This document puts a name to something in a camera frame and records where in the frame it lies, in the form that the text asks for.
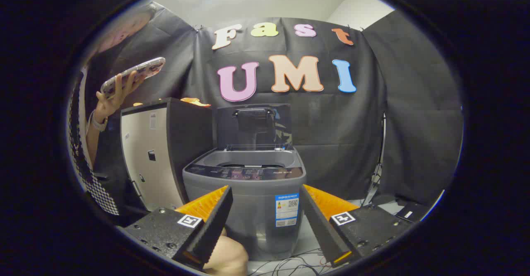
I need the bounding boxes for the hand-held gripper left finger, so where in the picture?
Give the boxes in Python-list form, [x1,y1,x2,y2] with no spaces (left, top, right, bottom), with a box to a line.
[123,185,234,269]

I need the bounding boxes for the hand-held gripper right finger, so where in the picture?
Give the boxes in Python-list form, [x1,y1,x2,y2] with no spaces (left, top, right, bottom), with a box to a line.
[299,184,414,268]

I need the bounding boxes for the grey washing machine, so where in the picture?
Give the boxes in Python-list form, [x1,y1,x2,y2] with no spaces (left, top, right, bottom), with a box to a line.
[182,145,307,261]

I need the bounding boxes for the dark washing machine lid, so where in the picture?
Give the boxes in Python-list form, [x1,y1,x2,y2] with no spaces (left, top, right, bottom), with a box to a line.
[215,104,293,150]

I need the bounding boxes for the yellow shirt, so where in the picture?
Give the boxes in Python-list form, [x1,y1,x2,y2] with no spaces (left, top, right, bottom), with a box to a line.
[133,97,212,107]

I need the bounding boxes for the person's knee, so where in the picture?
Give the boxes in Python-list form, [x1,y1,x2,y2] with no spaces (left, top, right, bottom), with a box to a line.
[203,226,249,276]

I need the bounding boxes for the black metal stand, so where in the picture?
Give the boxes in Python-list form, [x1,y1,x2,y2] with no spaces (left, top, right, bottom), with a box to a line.
[360,112,388,206]

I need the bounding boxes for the black flat device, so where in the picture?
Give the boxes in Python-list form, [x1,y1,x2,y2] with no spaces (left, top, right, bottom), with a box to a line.
[395,201,431,223]

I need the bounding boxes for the white and dark cabinet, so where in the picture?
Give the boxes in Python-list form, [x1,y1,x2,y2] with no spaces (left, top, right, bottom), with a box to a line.
[120,98,214,213]

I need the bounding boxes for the black backdrop cloth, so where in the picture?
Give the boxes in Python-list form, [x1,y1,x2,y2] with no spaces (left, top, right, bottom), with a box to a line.
[85,2,463,207]

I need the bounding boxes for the phone with patterned case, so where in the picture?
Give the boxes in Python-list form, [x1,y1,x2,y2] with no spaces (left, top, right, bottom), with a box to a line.
[101,57,166,99]

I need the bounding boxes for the black floor cables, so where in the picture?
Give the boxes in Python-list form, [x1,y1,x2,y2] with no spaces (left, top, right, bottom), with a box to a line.
[248,249,332,276]

